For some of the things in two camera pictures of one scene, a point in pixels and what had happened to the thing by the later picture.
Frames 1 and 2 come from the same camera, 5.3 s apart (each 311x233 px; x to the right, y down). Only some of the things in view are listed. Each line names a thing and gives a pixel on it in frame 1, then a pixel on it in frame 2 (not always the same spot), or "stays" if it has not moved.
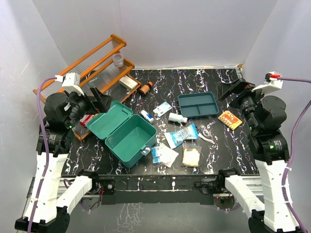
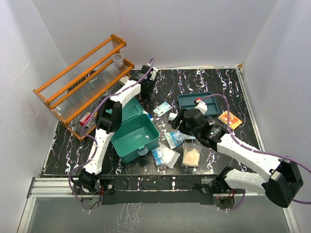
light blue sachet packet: [163, 109] stays
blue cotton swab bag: [176, 138] stays
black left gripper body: [79, 106] to [148, 91]
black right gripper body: [246, 101] to [183, 126]
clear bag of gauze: [163, 155] stays
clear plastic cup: [118, 60] stays
